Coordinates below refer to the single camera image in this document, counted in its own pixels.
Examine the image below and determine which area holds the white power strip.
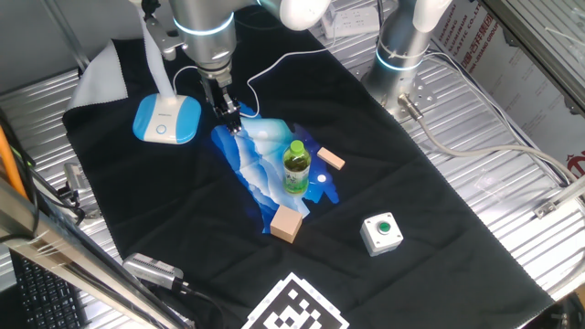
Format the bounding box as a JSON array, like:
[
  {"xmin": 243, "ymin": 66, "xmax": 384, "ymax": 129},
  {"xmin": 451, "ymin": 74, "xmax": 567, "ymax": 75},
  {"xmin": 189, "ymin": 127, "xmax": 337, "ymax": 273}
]
[{"xmin": 319, "ymin": 4, "xmax": 381, "ymax": 40}]

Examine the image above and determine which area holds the black white marker board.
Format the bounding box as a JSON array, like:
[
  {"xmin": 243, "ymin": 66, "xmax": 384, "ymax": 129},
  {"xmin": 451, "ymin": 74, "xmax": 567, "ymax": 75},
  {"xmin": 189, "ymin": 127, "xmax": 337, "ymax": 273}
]
[{"xmin": 239, "ymin": 271, "xmax": 351, "ymax": 329}]

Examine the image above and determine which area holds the thin white cable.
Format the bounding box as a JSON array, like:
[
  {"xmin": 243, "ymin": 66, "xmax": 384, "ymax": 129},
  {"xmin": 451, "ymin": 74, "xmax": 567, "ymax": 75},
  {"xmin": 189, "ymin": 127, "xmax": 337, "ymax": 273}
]
[{"xmin": 424, "ymin": 50, "xmax": 572, "ymax": 184}]

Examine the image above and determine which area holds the blue mountain print patch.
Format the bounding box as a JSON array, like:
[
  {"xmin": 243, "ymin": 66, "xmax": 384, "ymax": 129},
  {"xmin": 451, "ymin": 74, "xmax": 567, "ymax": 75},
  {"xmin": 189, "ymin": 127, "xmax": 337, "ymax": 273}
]
[{"xmin": 209, "ymin": 101, "xmax": 342, "ymax": 234}]

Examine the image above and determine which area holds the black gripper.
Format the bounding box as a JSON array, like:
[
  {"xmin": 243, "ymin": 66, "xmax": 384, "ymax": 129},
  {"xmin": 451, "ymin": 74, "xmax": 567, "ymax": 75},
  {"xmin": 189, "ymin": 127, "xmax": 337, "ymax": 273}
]
[{"xmin": 200, "ymin": 75, "xmax": 244, "ymax": 136}]

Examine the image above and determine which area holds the black camera cable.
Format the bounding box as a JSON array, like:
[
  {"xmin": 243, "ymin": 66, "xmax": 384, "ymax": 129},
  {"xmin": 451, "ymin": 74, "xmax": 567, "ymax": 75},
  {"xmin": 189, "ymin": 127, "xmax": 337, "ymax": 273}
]
[{"xmin": 173, "ymin": 278, "xmax": 226, "ymax": 329}]

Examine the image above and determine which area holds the green tea bottle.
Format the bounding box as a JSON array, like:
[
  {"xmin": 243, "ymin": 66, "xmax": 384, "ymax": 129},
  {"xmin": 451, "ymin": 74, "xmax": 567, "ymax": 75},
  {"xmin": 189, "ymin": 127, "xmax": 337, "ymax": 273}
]
[{"xmin": 282, "ymin": 139, "xmax": 313, "ymax": 196}]

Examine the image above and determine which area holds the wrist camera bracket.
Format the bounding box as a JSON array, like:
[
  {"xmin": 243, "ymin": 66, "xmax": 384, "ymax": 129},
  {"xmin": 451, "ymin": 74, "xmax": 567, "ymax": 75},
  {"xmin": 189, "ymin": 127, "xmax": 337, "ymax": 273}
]
[{"xmin": 140, "ymin": 0, "xmax": 185, "ymax": 62}]

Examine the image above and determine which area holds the black cloth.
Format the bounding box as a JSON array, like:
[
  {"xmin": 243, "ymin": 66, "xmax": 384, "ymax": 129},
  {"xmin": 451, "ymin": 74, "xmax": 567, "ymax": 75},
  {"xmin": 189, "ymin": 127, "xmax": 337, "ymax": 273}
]
[{"xmin": 61, "ymin": 0, "xmax": 557, "ymax": 329}]

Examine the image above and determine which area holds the white cloth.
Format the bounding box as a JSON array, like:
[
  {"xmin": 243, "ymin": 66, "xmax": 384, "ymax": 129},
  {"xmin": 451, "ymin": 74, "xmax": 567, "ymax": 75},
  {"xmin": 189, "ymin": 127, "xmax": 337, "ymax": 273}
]
[{"xmin": 67, "ymin": 38, "xmax": 130, "ymax": 111}]

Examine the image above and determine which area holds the blue white desk lamp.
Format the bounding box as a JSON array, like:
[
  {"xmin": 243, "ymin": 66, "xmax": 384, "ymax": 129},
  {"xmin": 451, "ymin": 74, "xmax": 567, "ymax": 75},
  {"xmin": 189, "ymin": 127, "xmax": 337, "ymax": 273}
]
[{"xmin": 132, "ymin": 0, "xmax": 202, "ymax": 145}]

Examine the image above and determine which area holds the white box green button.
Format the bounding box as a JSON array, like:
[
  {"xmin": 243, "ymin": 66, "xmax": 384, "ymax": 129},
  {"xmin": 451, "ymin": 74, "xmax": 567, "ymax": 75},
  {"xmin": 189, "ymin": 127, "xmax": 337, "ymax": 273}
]
[{"xmin": 359, "ymin": 211, "xmax": 405, "ymax": 258}]

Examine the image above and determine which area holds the silver camera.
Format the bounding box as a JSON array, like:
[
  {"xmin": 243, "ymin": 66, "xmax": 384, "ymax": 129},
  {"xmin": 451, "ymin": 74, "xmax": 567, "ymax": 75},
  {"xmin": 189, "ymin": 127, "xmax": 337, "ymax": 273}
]
[{"xmin": 122, "ymin": 252, "xmax": 185, "ymax": 291}]

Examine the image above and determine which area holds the aluminium frame rail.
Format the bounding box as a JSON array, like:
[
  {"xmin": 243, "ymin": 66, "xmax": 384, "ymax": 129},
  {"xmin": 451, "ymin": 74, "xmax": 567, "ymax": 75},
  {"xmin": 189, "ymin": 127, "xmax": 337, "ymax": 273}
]
[{"xmin": 479, "ymin": 0, "xmax": 585, "ymax": 115}]

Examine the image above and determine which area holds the silver clamp device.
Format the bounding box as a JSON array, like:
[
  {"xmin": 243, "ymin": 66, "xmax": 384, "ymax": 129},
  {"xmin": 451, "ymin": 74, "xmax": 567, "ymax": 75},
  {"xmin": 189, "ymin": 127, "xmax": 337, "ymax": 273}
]
[{"xmin": 63, "ymin": 162, "xmax": 100, "ymax": 218}]

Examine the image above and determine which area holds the black cable bundle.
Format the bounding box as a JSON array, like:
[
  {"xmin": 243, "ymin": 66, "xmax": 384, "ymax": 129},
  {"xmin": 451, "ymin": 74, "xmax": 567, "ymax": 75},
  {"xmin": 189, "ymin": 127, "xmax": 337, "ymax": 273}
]
[{"xmin": 0, "ymin": 107, "xmax": 88, "ymax": 243}]

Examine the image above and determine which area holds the thick grey robot cable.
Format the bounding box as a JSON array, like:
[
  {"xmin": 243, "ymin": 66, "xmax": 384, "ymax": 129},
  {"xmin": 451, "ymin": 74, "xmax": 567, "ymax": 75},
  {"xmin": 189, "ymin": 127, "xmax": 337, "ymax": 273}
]
[{"xmin": 396, "ymin": 93, "xmax": 580, "ymax": 184}]

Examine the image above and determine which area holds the aluminium profile piece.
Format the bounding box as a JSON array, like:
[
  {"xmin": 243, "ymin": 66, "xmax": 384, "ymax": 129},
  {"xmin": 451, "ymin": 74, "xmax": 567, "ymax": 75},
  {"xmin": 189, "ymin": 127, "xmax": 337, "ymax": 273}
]
[{"xmin": 534, "ymin": 175, "xmax": 585, "ymax": 219}]

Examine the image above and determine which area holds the white board red print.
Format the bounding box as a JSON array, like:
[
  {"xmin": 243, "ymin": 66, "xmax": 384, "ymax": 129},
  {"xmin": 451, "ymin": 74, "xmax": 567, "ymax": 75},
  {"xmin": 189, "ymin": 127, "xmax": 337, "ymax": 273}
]
[{"xmin": 429, "ymin": 0, "xmax": 585, "ymax": 179}]

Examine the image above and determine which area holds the wooden cube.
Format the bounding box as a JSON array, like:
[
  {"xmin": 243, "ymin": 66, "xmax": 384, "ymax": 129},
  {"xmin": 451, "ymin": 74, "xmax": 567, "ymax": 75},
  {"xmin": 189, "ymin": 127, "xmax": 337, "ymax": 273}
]
[{"xmin": 269, "ymin": 204, "xmax": 304, "ymax": 245}]

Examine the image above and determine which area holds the black keyboard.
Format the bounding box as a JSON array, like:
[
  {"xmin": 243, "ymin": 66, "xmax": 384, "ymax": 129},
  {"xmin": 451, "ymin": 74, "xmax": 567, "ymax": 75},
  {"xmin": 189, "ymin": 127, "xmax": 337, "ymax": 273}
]
[{"xmin": 8, "ymin": 250, "xmax": 88, "ymax": 329}]

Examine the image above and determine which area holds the flat wooden block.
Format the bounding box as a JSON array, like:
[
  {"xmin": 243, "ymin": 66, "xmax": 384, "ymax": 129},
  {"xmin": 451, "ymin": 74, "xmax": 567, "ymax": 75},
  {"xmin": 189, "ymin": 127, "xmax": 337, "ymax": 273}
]
[{"xmin": 316, "ymin": 146, "xmax": 346, "ymax": 172}]

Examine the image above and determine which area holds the orange cable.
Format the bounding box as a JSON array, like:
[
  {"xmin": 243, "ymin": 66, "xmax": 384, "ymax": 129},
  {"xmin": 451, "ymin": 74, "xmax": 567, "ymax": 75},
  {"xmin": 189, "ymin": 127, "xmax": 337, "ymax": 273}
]
[{"xmin": 0, "ymin": 125, "xmax": 28, "ymax": 200}]

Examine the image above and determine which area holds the aluminium frame bar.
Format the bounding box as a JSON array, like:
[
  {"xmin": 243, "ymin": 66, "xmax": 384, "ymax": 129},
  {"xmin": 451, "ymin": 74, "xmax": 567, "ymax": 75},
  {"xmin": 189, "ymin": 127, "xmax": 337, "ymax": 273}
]
[{"xmin": 0, "ymin": 177, "xmax": 193, "ymax": 329}]

